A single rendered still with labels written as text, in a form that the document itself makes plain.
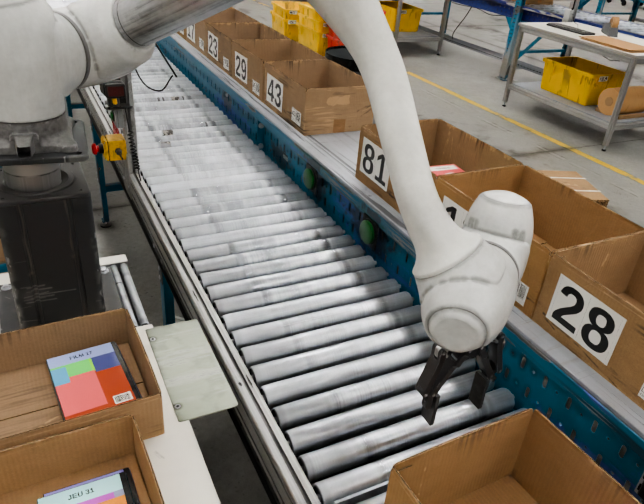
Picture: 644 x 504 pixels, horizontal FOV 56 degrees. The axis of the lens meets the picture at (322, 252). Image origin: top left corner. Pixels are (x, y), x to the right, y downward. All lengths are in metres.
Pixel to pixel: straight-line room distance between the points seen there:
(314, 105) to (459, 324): 1.54
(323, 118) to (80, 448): 1.48
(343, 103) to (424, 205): 1.49
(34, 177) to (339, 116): 1.24
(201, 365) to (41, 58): 0.67
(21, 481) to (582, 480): 0.89
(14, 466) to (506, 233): 0.84
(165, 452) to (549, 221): 1.10
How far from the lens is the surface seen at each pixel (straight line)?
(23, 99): 1.24
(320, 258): 1.71
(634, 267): 1.54
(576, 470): 1.08
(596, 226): 1.59
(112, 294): 1.54
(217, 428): 2.22
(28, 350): 1.36
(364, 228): 1.72
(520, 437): 1.13
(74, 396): 1.23
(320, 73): 2.62
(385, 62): 0.87
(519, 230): 0.90
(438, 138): 2.00
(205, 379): 1.29
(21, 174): 1.33
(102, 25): 1.31
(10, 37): 1.22
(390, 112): 0.83
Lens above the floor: 1.62
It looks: 30 degrees down
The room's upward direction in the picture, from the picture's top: 5 degrees clockwise
